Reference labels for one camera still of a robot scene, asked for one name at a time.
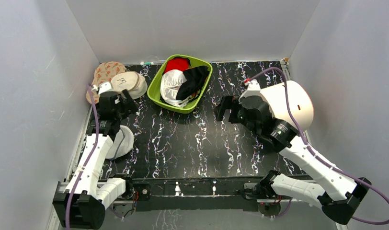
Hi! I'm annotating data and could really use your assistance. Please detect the white mesh laundry bag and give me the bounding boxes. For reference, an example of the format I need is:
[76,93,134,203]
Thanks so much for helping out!
[105,125,135,160]

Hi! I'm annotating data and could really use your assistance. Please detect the black bra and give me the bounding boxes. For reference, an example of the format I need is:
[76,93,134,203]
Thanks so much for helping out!
[176,66,210,101]

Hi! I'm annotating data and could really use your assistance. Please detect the white bra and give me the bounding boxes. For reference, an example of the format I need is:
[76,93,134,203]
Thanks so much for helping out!
[160,69,196,108]

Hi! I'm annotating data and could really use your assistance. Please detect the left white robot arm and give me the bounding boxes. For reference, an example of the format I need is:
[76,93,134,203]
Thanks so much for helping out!
[53,90,137,230]

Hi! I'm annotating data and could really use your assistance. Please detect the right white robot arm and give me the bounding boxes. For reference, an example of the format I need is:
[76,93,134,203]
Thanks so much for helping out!
[214,95,370,225]

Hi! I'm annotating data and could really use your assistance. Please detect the cream round laundry bag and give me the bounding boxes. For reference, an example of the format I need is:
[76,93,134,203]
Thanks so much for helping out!
[110,71,148,99]

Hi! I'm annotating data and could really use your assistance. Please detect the floral beige laundry bag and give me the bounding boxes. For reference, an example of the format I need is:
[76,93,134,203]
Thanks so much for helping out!
[91,61,126,92]

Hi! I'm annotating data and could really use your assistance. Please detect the red bra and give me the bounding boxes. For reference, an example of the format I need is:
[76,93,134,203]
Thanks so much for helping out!
[163,57,191,73]

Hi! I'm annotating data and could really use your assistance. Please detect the green plastic tray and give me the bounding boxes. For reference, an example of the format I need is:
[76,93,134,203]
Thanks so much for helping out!
[147,54,213,114]

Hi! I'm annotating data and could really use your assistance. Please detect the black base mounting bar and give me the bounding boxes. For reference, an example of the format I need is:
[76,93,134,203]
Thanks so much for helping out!
[101,177,309,213]

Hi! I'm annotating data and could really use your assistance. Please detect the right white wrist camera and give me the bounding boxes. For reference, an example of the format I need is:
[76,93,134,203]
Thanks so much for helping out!
[239,79,261,102]

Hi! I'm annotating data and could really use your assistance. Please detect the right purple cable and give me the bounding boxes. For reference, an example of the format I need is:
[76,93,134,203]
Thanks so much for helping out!
[243,67,389,225]

